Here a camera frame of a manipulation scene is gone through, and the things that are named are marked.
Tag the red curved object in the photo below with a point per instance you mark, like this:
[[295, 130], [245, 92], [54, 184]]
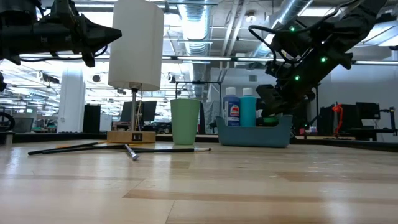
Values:
[[337, 108]]

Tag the large teal paint bottle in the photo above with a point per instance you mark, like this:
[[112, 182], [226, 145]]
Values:
[[247, 109]]

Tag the silver ventilation duct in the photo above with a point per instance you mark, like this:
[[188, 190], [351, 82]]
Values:
[[196, 31], [286, 12]]

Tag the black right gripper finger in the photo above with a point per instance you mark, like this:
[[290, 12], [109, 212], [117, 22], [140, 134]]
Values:
[[260, 99], [275, 99]]

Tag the long ceiling light strip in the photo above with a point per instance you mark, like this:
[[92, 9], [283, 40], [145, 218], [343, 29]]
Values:
[[202, 58]]

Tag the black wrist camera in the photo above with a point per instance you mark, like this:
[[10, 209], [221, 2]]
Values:
[[273, 71], [63, 9]]

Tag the small green paint bottle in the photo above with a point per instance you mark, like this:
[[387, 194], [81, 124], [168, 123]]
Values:
[[270, 120]]

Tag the black cabinet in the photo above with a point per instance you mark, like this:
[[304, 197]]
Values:
[[91, 119]]

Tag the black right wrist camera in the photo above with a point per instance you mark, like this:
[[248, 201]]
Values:
[[273, 71]]

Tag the large blue paint bottle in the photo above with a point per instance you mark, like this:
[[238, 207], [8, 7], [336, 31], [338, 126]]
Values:
[[231, 109]]

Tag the teal plastic bin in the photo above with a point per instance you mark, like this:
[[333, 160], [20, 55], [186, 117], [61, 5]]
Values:
[[255, 137]]

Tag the white shade wooden base lamp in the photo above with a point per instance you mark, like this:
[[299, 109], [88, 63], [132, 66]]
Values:
[[136, 46]]

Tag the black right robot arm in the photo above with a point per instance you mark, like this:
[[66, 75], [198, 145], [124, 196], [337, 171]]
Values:
[[351, 21]]

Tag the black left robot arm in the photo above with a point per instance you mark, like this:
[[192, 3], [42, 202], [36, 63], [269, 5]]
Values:
[[15, 34]]

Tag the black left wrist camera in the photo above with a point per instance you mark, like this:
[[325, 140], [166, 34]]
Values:
[[63, 9]]

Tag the black round wheel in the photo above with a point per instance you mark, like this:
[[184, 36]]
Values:
[[13, 122]]

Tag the green plastic cup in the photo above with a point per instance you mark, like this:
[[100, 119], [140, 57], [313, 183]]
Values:
[[185, 124]]

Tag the white building pillar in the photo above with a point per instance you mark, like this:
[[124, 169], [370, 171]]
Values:
[[71, 102]]

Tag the black aluminium table frame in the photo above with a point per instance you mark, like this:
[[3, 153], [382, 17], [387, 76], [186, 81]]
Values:
[[62, 137]]

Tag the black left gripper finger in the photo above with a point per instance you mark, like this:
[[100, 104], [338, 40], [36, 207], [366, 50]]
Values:
[[96, 28], [96, 39]]

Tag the dark background monitor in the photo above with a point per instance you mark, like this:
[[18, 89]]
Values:
[[149, 110], [349, 116], [368, 110]]

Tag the grey storage bin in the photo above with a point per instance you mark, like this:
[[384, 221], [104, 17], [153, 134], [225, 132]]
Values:
[[22, 125]]

